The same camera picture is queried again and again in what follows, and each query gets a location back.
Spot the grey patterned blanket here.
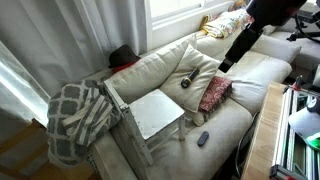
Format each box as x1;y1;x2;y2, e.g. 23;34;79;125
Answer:
46;79;123;166

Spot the white opaque curtain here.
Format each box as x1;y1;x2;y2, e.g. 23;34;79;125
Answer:
0;0;148;128

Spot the beige fabric sofa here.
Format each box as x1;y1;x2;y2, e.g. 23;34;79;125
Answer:
88;24;303;180

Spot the red patterned cloth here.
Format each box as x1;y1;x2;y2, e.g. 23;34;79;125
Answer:
198;75;234;114

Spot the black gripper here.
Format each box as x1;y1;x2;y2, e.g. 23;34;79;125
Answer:
218;24;264;74

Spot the red cloth under hat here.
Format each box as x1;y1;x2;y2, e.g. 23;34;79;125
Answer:
111;60;139;74

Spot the grey striped cloth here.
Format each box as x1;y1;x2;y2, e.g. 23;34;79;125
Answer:
61;94;116;148

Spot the white window frame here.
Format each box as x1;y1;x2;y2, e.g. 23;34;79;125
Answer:
143;0;234;51

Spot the beige throw pillow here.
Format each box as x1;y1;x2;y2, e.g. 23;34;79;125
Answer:
159;44;222;127

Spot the dark remote control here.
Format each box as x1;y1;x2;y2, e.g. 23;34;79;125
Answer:
196;130;210;147

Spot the sheer white curtain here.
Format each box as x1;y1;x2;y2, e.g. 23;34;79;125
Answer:
0;39;51;128

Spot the aluminium frame rack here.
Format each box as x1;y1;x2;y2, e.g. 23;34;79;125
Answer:
269;84;320;180

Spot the black floor cable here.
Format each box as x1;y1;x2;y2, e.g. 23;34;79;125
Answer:
234;111;261;178

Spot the white lamp shade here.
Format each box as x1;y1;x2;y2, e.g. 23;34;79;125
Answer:
288;106;320;141

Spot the black hat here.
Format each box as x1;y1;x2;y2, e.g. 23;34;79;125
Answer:
107;44;141;69

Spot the black camera stand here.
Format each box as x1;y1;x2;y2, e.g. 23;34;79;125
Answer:
286;9;320;43

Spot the wooden desk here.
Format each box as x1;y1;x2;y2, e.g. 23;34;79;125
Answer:
240;81;288;180

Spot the red clamp handle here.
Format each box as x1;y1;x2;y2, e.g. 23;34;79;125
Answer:
292;74;304;92

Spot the floral quilt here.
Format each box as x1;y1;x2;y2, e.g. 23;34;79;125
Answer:
199;0;254;39

